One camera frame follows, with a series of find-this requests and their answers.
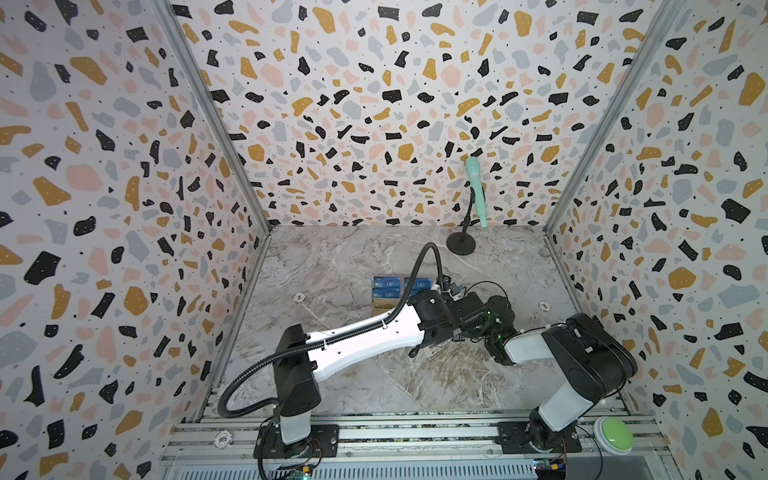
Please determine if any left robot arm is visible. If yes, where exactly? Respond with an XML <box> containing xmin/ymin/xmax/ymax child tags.
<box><xmin>254</xmin><ymin>290</ymin><xmax>499</xmax><ymax>459</ymax></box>

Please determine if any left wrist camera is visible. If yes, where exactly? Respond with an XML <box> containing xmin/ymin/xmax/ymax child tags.
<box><xmin>443</xmin><ymin>283</ymin><xmax>467</xmax><ymax>301</ymax></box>

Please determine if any green push button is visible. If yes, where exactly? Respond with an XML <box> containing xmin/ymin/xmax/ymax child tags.
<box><xmin>593</xmin><ymin>416</ymin><xmax>634</xmax><ymax>456</ymax></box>

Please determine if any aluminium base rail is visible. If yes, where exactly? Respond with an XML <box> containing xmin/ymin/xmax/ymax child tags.
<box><xmin>156</xmin><ymin>409</ymin><xmax>683</xmax><ymax>479</ymax></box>

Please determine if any blue card back right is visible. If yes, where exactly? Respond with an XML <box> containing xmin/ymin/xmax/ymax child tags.
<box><xmin>403</xmin><ymin>277</ymin><xmax>433</xmax><ymax>290</ymax></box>

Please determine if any blue card back left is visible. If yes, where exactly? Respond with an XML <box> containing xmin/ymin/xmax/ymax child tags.
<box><xmin>373</xmin><ymin>276</ymin><xmax>402</xmax><ymax>289</ymax></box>

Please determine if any mint green microphone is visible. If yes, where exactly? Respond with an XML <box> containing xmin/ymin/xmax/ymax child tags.
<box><xmin>465</xmin><ymin>156</ymin><xmax>488</xmax><ymax>228</ymax></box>

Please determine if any black microphone stand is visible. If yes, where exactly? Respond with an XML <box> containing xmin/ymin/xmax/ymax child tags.
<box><xmin>446</xmin><ymin>188</ymin><xmax>476</xmax><ymax>256</ymax></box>

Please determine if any blue card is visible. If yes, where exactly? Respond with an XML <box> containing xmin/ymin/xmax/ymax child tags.
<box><xmin>373</xmin><ymin>276</ymin><xmax>402</xmax><ymax>289</ymax></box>
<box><xmin>403</xmin><ymin>277</ymin><xmax>433</xmax><ymax>290</ymax></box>
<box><xmin>372</xmin><ymin>287</ymin><xmax>402</xmax><ymax>299</ymax></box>

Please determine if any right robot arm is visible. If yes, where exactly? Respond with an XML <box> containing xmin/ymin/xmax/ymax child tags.
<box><xmin>481</xmin><ymin>295</ymin><xmax>638</xmax><ymax>453</ymax></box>

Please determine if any clear acrylic card stand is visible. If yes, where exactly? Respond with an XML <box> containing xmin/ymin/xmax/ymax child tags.
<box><xmin>371</xmin><ymin>275</ymin><xmax>434</xmax><ymax>316</ymax></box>

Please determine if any black corrugated cable conduit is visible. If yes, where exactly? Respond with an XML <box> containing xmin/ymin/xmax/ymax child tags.
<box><xmin>217</xmin><ymin>242</ymin><xmax>446</xmax><ymax>420</ymax></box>

